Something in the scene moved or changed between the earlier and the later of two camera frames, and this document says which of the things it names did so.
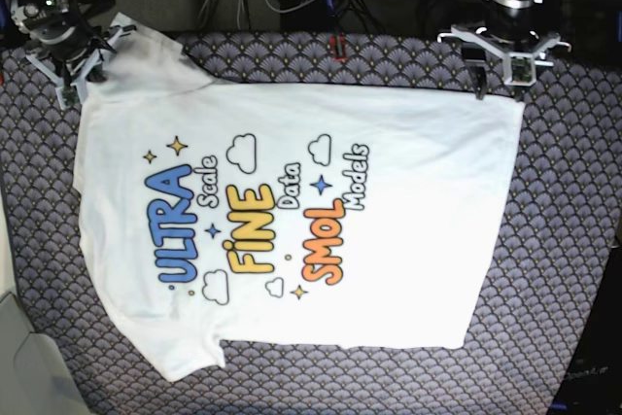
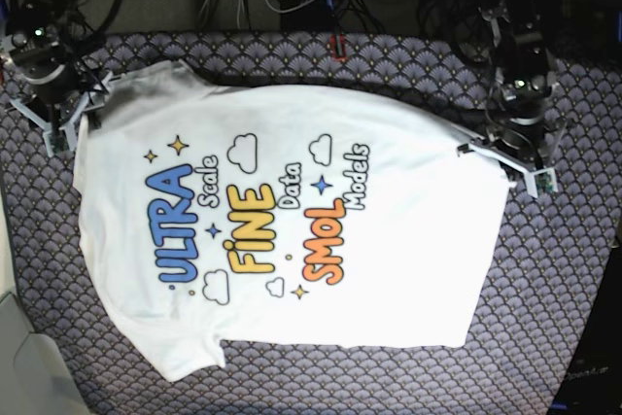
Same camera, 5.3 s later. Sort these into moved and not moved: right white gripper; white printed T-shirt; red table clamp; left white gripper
Moved: white printed T-shirt; left white gripper; right white gripper
Not moved: red table clamp
